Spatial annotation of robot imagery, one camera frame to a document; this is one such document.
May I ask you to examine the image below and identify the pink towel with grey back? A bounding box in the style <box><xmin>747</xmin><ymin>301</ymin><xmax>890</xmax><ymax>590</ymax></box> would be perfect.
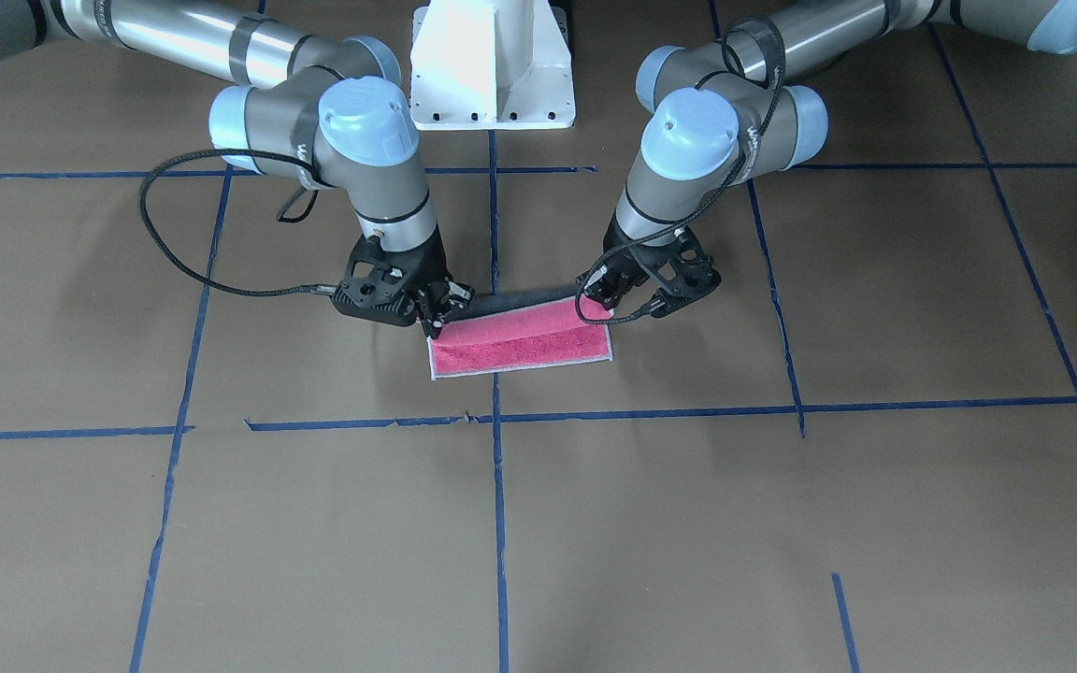
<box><xmin>426</xmin><ymin>285</ymin><xmax>614</xmax><ymax>380</ymax></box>

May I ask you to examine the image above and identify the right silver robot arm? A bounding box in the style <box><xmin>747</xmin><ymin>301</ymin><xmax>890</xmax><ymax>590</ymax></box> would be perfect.
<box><xmin>0</xmin><ymin>1</ymin><xmax>474</xmax><ymax>339</ymax></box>

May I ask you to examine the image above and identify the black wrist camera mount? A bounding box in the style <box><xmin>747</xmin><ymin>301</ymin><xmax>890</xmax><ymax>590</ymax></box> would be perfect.
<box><xmin>332</xmin><ymin>236</ymin><xmax>423</xmax><ymax>327</ymax></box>
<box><xmin>643</xmin><ymin>227</ymin><xmax>722</xmax><ymax>318</ymax></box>

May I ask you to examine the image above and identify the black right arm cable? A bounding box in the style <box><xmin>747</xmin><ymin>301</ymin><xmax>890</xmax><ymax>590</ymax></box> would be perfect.
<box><xmin>137</xmin><ymin>148</ymin><xmax>338</xmax><ymax>299</ymax></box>

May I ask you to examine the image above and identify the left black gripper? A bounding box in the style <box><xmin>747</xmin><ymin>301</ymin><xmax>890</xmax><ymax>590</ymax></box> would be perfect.
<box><xmin>576</xmin><ymin>238</ymin><xmax>680</xmax><ymax>309</ymax></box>

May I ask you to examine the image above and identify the white pedestal column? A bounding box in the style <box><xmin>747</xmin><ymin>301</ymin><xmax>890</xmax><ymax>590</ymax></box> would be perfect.
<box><xmin>409</xmin><ymin>1</ymin><xmax>577</xmax><ymax>132</ymax></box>

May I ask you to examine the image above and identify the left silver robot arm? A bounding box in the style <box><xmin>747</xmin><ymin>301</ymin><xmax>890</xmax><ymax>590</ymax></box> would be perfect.
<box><xmin>574</xmin><ymin>1</ymin><xmax>1077</xmax><ymax>324</ymax></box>

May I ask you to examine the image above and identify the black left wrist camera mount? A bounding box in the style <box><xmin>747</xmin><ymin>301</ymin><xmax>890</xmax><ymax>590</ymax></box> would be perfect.
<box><xmin>643</xmin><ymin>227</ymin><xmax>722</xmax><ymax>318</ymax></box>

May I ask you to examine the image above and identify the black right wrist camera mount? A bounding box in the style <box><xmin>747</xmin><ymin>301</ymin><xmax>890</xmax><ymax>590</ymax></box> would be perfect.
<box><xmin>332</xmin><ymin>236</ymin><xmax>423</xmax><ymax>327</ymax></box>

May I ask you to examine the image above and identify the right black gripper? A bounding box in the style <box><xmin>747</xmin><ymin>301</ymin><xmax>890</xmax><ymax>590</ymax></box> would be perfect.
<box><xmin>365</xmin><ymin>238</ymin><xmax>476</xmax><ymax>339</ymax></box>

